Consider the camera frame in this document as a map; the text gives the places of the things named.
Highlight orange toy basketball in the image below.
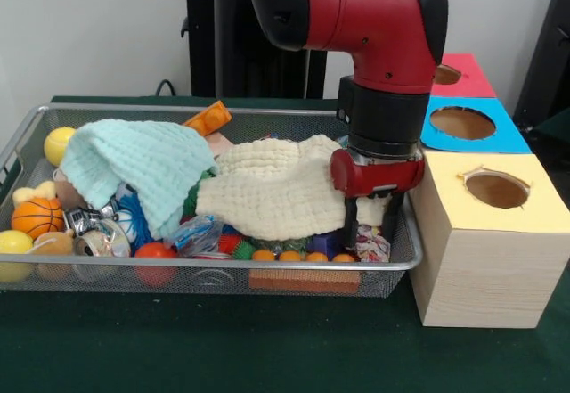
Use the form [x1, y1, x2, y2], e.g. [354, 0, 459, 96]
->
[11, 197, 66, 241]

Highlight colourful patterned cloth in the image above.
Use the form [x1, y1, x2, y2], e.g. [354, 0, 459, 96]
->
[354, 225, 393, 264]

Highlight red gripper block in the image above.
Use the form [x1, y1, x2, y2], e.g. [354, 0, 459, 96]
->
[330, 147, 427, 250]

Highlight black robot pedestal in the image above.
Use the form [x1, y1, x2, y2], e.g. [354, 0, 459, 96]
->
[171, 0, 329, 99]

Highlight yellow plush toy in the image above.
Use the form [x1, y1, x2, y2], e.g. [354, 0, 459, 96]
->
[12, 181, 58, 209]

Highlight black upright panel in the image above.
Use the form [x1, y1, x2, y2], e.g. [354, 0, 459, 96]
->
[514, 0, 570, 120]

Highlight orange flat building brick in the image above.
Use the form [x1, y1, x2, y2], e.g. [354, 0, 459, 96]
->
[248, 249, 362, 296]

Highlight dark green tablecloth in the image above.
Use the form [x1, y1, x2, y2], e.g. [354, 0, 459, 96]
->
[527, 106, 570, 147]
[0, 94, 570, 393]

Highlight cream waffle cloth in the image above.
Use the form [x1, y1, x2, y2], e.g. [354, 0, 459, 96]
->
[194, 134, 393, 241]

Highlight wooden box with three holes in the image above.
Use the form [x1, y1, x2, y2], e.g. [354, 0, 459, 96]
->
[408, 53, 570, 330]

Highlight red ball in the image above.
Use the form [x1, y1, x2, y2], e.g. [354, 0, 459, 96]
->
[133, 241, 178, 288]

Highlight wire mesh bin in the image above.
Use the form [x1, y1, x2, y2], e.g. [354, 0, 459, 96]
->
[0, 103, 424, 299]

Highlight light blue waffle cloth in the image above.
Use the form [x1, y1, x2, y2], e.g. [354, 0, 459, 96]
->
[59, 119, 219, 241]

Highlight yellow ball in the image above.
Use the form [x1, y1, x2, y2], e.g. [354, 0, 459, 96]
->
[0, 229, 35, 283]
[43, 127, 77, 168]

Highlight crushed silver can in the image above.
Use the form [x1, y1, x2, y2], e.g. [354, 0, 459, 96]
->
[71, 219, 133, 260]

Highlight orange studded building block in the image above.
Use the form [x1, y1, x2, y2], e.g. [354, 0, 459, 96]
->
[182, 101, 232, 138]

